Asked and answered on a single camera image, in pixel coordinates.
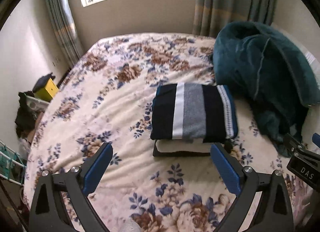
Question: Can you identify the white bed headboard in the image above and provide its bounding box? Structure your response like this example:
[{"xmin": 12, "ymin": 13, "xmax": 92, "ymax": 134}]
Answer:
[{"xmin": 271, "ymin": 22, "xmax": 319, "ymax": 80}]

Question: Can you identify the white plastic crate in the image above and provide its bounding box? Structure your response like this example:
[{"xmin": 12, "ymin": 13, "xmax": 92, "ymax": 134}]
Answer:
[{"xmin": 26, "ymin": 95, "xmax": 49, "ymax": 113}]

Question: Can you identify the left grey-green curtain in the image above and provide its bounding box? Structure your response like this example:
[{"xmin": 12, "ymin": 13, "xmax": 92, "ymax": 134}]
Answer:
[{"xmin": 45, "ymin": 0, "xmax": 84, "ymax": 68}]

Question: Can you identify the floral bed blanket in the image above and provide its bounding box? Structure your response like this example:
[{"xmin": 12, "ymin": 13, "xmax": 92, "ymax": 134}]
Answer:
[{"xmin": 22, "ymin": 32, "xmax": 313, "ymax": 232}]

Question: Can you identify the cream folded garment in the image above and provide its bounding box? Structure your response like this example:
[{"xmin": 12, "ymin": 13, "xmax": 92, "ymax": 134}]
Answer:
[{"xmin": 155, "ymin": 140, "xmax": 211, "ymax": 153}]

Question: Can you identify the black clothes pile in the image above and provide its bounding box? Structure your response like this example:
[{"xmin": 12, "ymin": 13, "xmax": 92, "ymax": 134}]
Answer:
[{"xmin": 15, "ymin": 91, "xmax": 36, "ymax": 138}]

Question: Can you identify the navy striped knit sweater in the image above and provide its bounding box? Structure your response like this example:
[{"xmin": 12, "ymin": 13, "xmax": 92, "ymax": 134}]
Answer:
[{"xmin": 150, "ymin": 82, "xmax": 238, "ymax": 143}]

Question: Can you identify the teal wire rack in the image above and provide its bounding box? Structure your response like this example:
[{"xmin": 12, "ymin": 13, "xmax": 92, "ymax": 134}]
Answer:
[{"xmin": 0, "ymin": 141, "xmax": 27, "ymax": 186}]

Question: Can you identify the dark cloth on box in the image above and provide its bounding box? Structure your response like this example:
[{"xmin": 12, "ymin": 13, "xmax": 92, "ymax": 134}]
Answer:
[{"xmin": 32, "ymin": 73, "xmax": 56, "ymax": 93}]

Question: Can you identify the yellow box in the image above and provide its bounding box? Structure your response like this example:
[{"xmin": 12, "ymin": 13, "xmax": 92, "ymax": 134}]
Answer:
[{"xmin": 35, "ymin": 79, "xmax": 59, "ymax": 102}]

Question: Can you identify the dark teal plush blanket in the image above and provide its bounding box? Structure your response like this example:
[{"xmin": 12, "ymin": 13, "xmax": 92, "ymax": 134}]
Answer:
[{"xmin": 213, "ymin": 22, "xmax": 319, "ymax": 158}]

